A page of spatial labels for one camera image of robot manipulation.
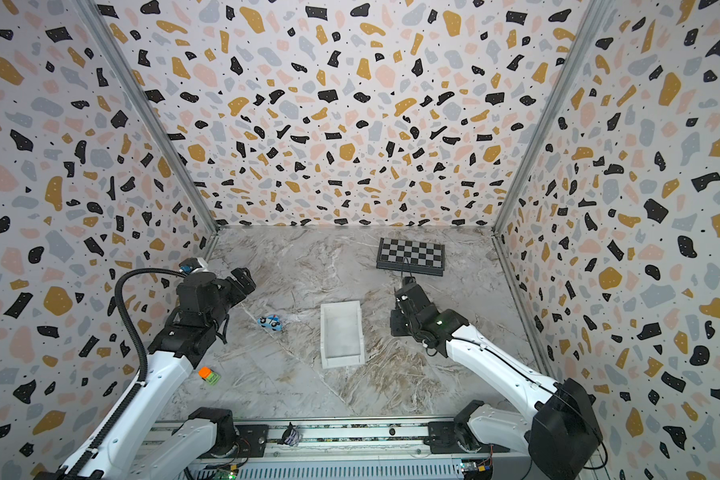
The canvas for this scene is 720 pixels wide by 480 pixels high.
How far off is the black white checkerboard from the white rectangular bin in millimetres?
214

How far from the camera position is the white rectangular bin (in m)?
0.85

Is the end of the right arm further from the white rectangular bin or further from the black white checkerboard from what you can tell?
the black white checkerboard

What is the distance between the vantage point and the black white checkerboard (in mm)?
1088


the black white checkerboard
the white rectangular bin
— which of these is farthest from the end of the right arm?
the black white checkerboard
